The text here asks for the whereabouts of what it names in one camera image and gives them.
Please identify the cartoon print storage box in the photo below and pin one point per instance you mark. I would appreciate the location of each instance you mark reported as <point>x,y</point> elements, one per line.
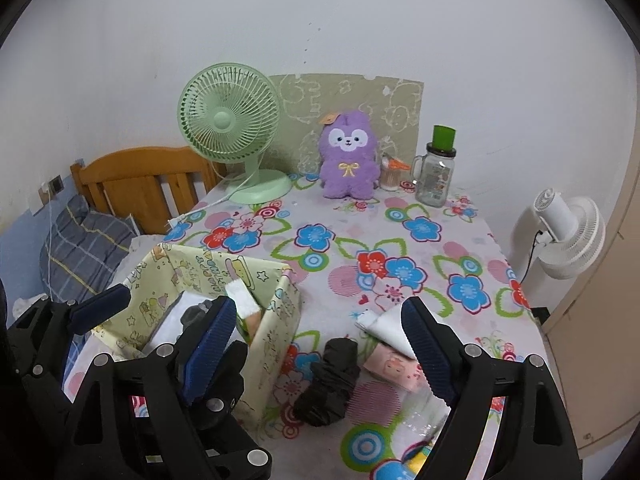
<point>270,350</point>

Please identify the blue bed sheet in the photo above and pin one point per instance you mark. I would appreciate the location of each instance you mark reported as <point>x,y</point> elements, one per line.
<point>20,260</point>

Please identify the wall socket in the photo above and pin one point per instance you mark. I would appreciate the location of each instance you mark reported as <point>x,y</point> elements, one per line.
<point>57,185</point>

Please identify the blue yellow packet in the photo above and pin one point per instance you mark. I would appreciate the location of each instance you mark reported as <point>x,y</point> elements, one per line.
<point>400,467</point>

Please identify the grey plaid pillow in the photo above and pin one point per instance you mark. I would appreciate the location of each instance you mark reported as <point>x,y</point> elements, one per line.
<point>80,245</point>

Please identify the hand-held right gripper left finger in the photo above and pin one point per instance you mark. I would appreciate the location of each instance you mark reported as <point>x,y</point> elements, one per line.
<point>210,350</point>

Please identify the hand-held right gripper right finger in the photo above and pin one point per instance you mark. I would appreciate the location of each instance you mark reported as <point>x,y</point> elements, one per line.
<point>425,345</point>

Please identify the floral tablecloth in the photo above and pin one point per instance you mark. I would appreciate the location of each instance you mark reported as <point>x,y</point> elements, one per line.
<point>350,240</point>

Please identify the white standing fan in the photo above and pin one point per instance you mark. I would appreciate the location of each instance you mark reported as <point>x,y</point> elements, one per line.
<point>575,230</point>

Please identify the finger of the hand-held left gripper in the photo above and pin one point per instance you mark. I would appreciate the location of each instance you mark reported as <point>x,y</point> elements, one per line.
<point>234,380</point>
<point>100,306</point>

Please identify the green desk fan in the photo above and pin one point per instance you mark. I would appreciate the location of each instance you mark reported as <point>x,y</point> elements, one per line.
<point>220,120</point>

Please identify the beige wardrobe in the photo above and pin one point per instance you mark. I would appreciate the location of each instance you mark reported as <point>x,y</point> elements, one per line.
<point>600,335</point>

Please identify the pink tissue packet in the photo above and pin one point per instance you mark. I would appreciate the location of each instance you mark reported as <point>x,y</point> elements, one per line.
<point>395,367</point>

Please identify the glass mug jar green lid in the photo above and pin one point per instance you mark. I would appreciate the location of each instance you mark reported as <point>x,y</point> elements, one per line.
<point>434,180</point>

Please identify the purple plush toy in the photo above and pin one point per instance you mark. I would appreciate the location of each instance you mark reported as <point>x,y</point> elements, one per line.
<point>347,160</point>

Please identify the clear plastic bag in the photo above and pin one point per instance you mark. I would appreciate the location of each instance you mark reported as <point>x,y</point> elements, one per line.
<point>422,415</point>

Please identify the cotton swab container orange lid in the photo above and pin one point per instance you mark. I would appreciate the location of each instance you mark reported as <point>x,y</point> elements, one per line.
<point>392,177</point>

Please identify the white green tissue pack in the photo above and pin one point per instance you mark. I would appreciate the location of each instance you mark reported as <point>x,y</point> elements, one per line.
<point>241,297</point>

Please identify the white folded cloth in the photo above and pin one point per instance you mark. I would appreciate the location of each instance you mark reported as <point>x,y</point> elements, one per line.
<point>170,320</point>

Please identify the wooden bed headboard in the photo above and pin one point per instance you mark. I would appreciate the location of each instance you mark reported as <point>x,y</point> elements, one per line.
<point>130,170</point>

